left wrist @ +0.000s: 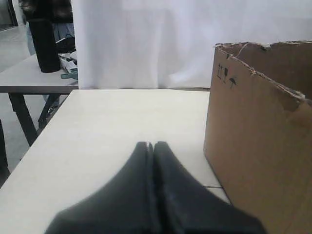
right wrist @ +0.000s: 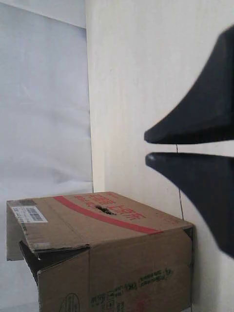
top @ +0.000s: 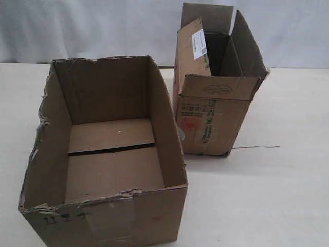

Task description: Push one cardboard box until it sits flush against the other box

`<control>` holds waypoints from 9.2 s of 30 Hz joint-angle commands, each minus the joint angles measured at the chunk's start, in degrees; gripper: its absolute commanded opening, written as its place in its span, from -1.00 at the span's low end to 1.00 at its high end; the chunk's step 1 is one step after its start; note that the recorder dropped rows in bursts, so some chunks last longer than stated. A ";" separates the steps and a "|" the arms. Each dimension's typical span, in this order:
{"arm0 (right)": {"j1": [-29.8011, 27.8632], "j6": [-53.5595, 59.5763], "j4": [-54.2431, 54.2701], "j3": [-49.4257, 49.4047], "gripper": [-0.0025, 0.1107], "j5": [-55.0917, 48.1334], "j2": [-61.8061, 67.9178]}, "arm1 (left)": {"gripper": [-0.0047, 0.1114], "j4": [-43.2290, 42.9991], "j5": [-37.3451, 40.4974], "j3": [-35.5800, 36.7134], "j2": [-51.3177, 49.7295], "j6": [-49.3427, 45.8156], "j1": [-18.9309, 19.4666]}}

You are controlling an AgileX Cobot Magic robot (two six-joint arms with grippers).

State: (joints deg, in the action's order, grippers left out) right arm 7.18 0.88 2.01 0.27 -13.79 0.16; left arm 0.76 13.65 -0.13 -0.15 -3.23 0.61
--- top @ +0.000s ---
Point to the printed cardboard box with flaps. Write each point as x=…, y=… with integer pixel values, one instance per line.
x=218, y=70

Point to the torn cardboard box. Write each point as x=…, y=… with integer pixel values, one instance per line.
x=107, y=167

